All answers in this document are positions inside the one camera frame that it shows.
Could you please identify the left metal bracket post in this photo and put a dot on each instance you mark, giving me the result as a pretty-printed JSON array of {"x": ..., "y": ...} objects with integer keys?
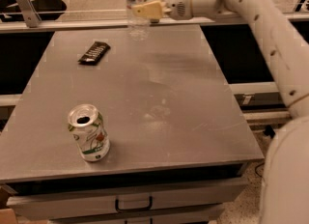
[{"x": 30, "y": 15}]

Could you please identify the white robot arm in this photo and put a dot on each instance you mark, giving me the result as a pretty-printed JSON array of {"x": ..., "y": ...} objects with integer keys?
[{"x": 285, "y": 184}]

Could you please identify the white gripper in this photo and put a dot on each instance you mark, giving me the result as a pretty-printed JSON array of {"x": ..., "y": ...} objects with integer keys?
[{"x": 179, "y": 1}]

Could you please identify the black rxbar chocolate bar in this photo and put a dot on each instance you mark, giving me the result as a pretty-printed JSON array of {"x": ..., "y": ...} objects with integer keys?
[{"x": 93, "y": 55}]

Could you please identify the white green soda can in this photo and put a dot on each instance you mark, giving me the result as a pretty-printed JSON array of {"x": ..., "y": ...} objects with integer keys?
[{"x": 86, "y": 126}]

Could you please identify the lower grey drawer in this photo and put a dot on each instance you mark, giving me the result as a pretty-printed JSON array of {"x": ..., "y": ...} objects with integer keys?
[{"x": 181, "y": 215}]

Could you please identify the grey drawer with black handle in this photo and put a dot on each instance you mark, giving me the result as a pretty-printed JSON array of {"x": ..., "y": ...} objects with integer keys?
[{"x": 127, "y": 199}]

